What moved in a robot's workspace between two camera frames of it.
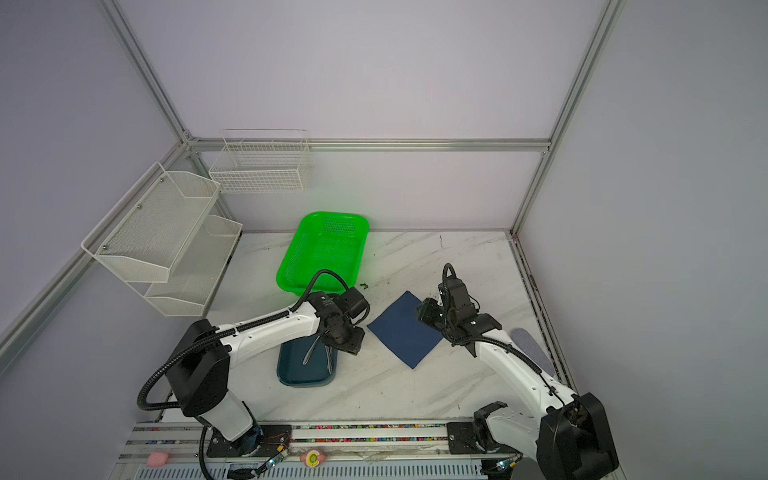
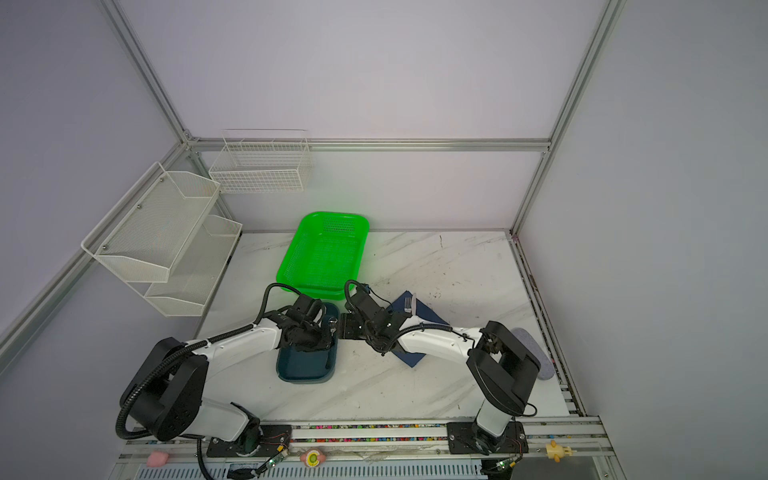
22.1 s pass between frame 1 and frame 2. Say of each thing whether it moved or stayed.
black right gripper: moved
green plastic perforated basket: stayed
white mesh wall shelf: stayed
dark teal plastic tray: stayed
